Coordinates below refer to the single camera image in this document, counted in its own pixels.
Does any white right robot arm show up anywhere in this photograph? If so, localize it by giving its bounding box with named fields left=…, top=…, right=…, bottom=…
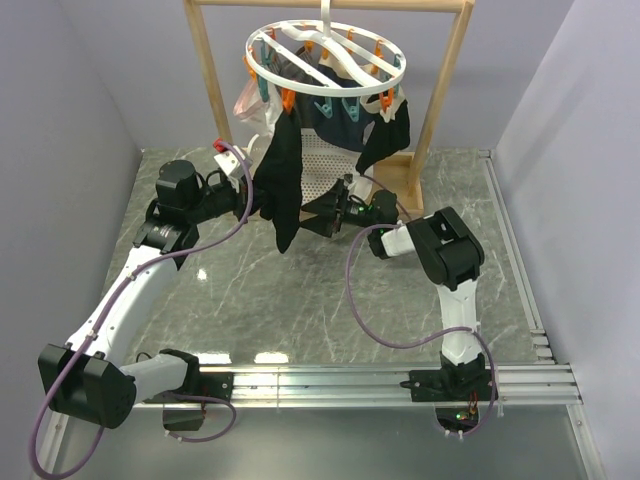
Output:
left=301, top=180, right=492, bottom=400

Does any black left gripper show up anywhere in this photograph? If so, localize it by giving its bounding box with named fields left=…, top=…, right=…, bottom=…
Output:
left=187, top=173, right=277, bottom=224

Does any navy hanging underwear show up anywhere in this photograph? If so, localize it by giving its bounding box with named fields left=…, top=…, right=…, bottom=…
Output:
left=304, top=95, right=375, bottom=152

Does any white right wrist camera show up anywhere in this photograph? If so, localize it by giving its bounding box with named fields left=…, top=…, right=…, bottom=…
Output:
left=345, top=172, right=373, bottom=201

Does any black boxer underwear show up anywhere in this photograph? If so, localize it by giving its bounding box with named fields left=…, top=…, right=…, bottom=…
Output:
left=252, top=109, right=303, bottom=254

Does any grey striped hanging underwear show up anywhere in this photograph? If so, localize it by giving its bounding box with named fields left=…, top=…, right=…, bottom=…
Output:
left=267, top=46, right=319, bottom=85

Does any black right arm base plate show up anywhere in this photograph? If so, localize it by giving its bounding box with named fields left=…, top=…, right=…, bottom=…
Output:
left=400, top=364, right=498, bottom=403

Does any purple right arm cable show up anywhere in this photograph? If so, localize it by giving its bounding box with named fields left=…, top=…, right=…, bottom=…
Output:
left=345, top=174, right=501, bottom=439

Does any black hanging underwear white band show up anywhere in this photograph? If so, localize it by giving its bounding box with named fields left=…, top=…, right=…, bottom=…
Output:
left=356, top=93, right=411, bottom=175

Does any white round clip hanger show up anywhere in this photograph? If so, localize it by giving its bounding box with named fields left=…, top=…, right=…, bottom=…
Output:
left=244, top=17, right=407, bottom=120

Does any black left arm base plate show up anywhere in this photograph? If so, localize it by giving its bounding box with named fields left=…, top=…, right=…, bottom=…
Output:
left=148, top=371, right=234, bottom=403

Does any wooden hanger rack frame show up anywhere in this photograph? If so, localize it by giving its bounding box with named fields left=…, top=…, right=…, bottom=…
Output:
left=183, top=0, right=475, bottom=214

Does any white perforated plastic basket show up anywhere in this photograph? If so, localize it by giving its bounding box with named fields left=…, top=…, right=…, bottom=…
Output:
left=244, top=129, right=359, bottom=206

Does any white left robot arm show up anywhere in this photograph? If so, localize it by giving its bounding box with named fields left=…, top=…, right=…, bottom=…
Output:
left=38, top=148, right=253, bottom=429

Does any pink white hanging underwear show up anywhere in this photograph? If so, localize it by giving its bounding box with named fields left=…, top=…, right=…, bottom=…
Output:
left=233, top=80, right=284, bottom=145

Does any aluminium mounting rail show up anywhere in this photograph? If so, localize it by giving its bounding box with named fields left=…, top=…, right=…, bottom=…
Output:
left=54, top=363, right=586, bottom=409

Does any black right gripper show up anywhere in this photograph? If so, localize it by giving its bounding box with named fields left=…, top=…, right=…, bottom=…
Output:
left=300, top=180, right=379, bottom=240

